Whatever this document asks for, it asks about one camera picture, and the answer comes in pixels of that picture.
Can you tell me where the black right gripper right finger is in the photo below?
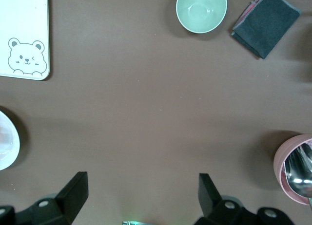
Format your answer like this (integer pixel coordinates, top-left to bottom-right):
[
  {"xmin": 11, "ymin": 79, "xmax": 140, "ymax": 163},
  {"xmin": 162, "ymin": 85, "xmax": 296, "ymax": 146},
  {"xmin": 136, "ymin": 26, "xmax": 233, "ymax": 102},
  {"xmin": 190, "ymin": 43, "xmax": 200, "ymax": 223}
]
[{"xmin": 195, "ymin": 173, "xmax": 259, "ymax": 225}]

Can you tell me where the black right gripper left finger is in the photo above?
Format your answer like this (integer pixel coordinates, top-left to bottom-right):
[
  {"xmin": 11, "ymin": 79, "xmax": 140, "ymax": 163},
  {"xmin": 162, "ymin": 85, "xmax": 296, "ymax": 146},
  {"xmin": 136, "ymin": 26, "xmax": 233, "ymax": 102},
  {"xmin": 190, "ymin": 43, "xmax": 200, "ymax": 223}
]
[{"xmin": 14, "ymin": 171, "xmax": 88, "ymax": 225}]

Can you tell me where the white round plate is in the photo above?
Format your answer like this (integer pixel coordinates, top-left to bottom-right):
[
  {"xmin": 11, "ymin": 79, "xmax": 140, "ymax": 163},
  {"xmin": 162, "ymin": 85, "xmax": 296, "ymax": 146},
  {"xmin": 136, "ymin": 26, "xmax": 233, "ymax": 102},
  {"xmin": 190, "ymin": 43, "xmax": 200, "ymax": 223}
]
[{"xmin": 0, "ymin": 110, "xmax": 20, "ymax": 171}]

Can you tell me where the pink bowl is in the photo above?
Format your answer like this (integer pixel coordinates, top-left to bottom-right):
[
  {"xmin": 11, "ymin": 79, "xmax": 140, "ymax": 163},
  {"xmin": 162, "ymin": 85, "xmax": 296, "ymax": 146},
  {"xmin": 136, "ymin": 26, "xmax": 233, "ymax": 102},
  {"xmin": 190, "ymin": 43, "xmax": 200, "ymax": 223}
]
[{"xmin": 273, "ymin": 133, "xmax": 312, "ymax": 206}]

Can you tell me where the metal ladle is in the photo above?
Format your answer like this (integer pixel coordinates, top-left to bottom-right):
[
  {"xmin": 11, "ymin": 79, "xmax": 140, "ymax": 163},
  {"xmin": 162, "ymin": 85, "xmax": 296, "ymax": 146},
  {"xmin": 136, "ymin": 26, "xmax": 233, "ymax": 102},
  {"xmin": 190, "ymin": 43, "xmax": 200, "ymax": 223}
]
[{"xmin": 284, "ymin": 143, "xmax": 312, "ymax": 196}]

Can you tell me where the dark grey folded cloth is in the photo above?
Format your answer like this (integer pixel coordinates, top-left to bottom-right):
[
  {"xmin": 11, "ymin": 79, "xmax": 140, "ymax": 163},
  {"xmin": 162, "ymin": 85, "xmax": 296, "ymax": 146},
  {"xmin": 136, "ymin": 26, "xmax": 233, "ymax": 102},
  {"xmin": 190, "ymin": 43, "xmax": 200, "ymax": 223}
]
[{"xmin": 231, "ymin": 0, "xmax": 301, "ymax": 59}]

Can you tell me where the cream tray with bear print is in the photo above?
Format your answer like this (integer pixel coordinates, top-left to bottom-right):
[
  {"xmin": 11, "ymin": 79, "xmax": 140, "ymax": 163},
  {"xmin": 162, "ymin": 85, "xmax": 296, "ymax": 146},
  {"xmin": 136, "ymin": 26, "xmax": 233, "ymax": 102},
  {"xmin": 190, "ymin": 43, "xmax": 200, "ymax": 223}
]
[{"xmin": 0, "ymin": 0, "xmax": 50, "ymax": 80}]

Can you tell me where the light green bowl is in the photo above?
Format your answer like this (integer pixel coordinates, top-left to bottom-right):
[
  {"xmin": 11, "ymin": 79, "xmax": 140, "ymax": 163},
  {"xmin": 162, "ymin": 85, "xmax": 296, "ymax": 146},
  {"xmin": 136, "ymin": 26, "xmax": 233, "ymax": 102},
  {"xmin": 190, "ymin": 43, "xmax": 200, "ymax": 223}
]
[{"xmin": 175, "ymin": 0, "xmax": 228, "ymax": 34}]

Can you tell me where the pink folded cloth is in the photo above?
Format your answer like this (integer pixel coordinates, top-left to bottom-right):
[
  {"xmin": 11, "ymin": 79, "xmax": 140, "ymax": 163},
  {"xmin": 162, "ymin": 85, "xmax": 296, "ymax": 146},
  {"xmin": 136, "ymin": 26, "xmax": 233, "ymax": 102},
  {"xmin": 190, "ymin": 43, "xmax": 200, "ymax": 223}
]
[{"xmin": 240, "ymin": 0, "xmax": 269, "ymax": 23}]

